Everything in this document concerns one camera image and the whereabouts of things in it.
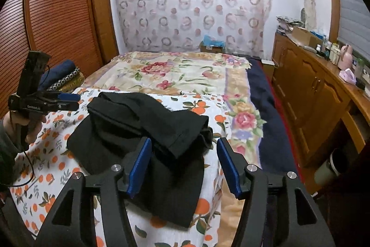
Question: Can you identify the black printed t-shirt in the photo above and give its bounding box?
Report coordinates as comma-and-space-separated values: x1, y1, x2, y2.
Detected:
66, 92, 214, 229

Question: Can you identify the pile of patterned cloths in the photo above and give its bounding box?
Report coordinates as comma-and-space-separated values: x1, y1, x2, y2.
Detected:
276, 15, 304, 34

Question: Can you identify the black cable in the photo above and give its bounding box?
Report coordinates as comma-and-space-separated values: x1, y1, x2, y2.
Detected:
9, 111, 36, 187

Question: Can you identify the grey waste bin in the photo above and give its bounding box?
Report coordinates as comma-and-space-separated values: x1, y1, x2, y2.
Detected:
314, 149, 349, 187

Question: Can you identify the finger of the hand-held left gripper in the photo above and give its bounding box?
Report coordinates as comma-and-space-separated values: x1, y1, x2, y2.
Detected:
46, 102, 80, 112
43, 92, 81, 102

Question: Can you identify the group of small bottles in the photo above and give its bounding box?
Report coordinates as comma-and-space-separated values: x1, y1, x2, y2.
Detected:
315, 39, 340, 65

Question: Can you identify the blue bag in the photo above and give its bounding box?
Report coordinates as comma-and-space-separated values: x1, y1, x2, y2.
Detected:
202, 35, 226, 47

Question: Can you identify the person's left hand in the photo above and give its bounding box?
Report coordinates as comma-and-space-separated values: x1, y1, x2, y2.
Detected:
2, 113, 47, 151

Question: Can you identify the ring patterned curtain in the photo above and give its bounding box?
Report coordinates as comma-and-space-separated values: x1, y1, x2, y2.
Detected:
111, 0, 274, 55

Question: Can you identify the wooden dresser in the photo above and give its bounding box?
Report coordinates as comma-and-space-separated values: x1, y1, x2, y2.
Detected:
272, 33, 370, 187

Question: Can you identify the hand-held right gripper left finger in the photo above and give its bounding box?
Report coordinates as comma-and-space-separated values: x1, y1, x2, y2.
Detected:
35, 137, 153, 247

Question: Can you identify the orange fruit print towel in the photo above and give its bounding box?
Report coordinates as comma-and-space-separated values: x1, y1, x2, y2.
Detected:
10, 87, 232, 247

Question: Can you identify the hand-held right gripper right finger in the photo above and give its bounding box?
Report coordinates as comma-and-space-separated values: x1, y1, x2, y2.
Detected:
216, 137, 336, 247

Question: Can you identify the open cardboard box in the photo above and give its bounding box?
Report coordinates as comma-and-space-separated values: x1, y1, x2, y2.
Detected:
290, 26, 323, 47

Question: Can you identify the folded navy cloth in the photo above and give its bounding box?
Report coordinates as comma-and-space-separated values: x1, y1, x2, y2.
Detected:
37, 59, 76, 90

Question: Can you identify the window blind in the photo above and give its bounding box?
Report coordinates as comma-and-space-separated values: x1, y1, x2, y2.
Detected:
337, 0, 370, 60

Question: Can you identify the navy blue blanket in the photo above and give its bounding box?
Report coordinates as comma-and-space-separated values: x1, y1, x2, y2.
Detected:
247, 58, 298, 175

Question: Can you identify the person's left forearm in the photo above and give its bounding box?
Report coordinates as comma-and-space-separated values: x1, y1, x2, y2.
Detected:
0, 120, 21, 192

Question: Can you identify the pink jug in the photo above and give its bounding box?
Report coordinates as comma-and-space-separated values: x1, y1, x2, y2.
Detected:
338, 45, 354, 70

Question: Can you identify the small cardboard box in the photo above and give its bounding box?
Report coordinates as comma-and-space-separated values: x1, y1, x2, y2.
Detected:
199, 43, 225, 53

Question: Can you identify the floral blanket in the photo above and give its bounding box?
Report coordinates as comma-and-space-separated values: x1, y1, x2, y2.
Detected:
79, 51, 268, 247

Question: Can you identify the lilac cloth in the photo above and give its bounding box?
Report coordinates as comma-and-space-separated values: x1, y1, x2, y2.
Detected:
339, 68, 357, 84

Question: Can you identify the golden brown cushion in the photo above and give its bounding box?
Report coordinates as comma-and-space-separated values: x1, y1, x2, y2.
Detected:
59, 72, 86, 93

